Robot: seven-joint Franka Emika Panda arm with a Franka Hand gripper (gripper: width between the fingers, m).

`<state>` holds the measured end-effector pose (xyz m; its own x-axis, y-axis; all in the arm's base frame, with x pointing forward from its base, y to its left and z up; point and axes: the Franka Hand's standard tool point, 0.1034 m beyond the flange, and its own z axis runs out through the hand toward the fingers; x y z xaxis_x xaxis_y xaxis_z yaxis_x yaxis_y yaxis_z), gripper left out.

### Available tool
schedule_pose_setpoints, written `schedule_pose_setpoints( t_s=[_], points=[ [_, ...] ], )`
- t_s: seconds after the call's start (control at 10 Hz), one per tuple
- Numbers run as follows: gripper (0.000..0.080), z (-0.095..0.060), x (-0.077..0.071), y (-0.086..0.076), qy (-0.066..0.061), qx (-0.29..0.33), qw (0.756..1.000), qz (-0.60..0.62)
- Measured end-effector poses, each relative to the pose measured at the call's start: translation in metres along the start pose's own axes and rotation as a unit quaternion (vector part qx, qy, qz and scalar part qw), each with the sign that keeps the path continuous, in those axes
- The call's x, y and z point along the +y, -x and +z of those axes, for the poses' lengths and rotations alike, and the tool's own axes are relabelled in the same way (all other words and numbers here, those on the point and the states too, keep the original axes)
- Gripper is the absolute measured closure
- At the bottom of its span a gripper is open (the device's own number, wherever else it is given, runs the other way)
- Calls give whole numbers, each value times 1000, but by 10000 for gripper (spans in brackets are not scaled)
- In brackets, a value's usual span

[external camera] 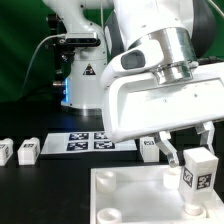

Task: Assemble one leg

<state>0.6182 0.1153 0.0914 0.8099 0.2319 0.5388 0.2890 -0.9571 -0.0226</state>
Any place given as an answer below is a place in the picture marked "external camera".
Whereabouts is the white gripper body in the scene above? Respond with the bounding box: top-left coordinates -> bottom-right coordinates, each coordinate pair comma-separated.
102,63 -> 224,143

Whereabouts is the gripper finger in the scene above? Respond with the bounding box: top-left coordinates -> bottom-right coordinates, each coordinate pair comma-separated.
154,131 -> 179,168
195,121 -> 215,153

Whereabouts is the white square tabletop tray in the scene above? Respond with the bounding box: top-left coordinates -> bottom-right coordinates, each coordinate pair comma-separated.
90,165 -> 224,224

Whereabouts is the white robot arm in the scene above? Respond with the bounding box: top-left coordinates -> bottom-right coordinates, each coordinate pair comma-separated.
43,0 -> 224,167

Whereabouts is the white tag sheet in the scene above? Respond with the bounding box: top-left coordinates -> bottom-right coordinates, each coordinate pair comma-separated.
41,131 -> 137,155

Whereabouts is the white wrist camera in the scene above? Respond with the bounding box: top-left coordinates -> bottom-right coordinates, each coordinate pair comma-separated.
100,40 -> 164,88

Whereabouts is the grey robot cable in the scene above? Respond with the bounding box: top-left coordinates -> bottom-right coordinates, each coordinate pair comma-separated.
19,33 -> 68,98

